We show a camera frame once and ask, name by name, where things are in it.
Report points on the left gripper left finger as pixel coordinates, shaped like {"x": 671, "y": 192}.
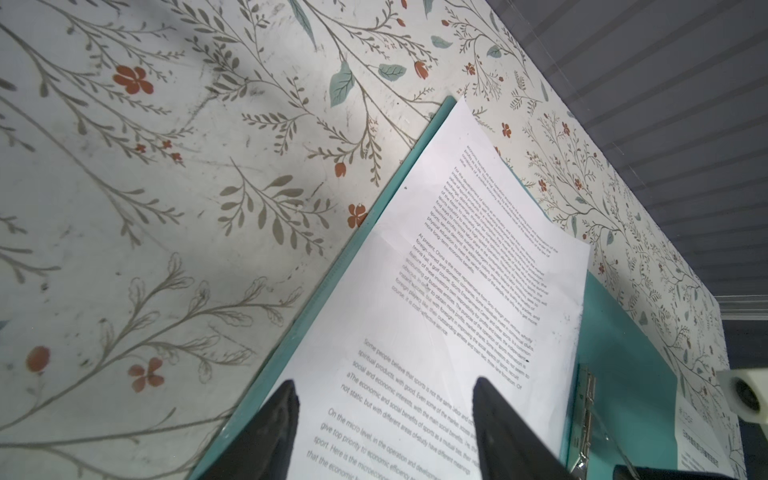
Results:
{"x": 263, "y": 448}

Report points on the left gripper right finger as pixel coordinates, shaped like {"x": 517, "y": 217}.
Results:
{"x": 507, "y": 447}

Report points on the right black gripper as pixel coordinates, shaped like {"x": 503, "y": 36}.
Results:
{"x": 672, "y": 473}

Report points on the teal green file folder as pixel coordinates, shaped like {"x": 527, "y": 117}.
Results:
{"x": 635, "y": 392}

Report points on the white printed paper sheet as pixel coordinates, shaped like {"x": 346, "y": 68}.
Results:
{"x": 461, "y": 277}

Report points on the metal folder clip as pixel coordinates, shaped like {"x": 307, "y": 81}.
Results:
{"x": 587, "y": 429}

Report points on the white paper stack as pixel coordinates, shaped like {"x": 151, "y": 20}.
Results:
{"x": 697, "y": 446}

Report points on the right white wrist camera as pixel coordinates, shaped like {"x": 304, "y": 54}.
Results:
{"x": 745, "y": 391}

